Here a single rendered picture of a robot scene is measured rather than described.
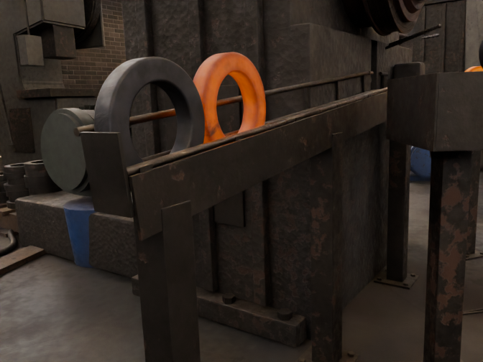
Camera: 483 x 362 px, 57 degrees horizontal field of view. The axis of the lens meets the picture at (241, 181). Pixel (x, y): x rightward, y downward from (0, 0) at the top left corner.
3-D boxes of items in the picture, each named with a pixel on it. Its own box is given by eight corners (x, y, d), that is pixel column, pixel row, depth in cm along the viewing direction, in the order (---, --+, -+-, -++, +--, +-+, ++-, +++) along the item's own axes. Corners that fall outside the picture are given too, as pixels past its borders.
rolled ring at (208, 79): (255, 173, 82) (241, 172, 84) (274, 80, 85) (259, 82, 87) (193, 141, 67) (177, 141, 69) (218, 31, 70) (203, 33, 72)
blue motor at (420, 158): (405, 184, 342) (407, 139, 335) (399, 172, 396) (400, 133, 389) (448, 184, 333) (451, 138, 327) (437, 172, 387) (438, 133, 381)
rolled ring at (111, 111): (196, 52, 66) (180, 53, 68) (95, 63, 52) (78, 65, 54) (213, 169, 71) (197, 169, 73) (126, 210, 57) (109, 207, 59)
